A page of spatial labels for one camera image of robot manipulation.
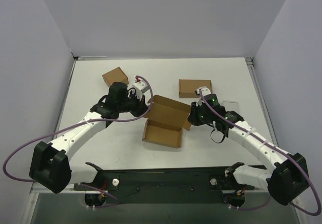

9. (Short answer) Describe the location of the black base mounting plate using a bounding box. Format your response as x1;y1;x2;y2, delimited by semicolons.
73;167;254;204

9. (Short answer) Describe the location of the small white flat box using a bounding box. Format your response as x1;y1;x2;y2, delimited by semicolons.
222;101;239;112

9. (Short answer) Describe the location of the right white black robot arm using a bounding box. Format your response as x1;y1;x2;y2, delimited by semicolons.
188;93;309;205

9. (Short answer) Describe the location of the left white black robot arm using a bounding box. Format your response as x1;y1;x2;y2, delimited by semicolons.
29;79;152;193

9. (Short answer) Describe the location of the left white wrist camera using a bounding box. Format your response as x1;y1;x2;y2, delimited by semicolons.
132;76;149;100

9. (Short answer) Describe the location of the small square cardboard box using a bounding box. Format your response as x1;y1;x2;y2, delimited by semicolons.
102;67;129;87

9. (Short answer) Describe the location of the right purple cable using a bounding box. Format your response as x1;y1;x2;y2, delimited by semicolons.
198;89;318;216

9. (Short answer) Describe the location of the rectangular closed cardboard box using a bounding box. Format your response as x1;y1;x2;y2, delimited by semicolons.
179;79;212;99

